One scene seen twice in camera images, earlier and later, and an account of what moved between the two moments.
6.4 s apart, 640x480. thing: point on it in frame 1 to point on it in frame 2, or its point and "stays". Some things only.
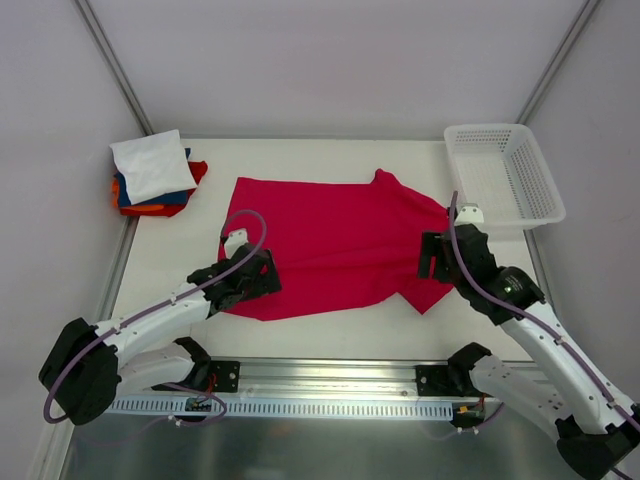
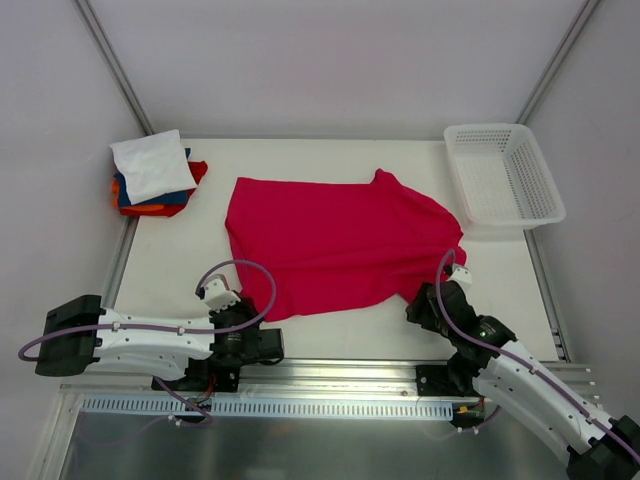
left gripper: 267,272 to 273,345
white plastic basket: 501,168 stays
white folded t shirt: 153,166 stays
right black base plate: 446,381 stays
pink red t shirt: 338,244 stays
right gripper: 433,255 to 422,305
